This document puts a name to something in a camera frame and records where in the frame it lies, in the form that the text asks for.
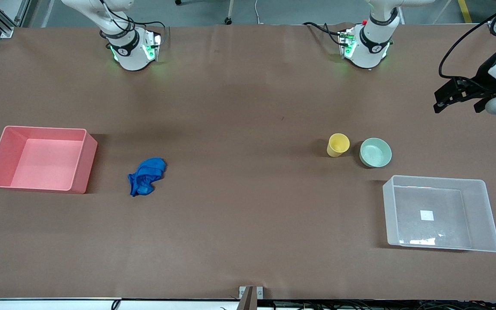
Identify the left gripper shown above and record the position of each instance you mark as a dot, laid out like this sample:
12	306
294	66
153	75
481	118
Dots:
482	78

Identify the yellow plastic cup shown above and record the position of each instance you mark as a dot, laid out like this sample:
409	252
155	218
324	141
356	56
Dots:
338	144

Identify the white label in box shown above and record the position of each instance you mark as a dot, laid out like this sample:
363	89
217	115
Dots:
427	215

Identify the metal bracket with brown strip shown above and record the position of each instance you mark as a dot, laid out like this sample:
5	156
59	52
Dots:
250	295

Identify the pale green bowl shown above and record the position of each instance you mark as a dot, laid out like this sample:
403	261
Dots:
375	153

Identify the clear plastic box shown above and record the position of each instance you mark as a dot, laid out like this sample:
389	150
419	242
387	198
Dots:
441	215

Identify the blue cloth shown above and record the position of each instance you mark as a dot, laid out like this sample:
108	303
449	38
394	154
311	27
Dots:
147	176

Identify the chair leg with caster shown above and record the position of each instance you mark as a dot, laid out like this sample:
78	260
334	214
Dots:
229	15

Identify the pink plastic bin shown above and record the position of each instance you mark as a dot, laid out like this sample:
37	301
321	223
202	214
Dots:
41	161

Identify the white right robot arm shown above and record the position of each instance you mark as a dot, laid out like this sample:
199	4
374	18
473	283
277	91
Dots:
131	56

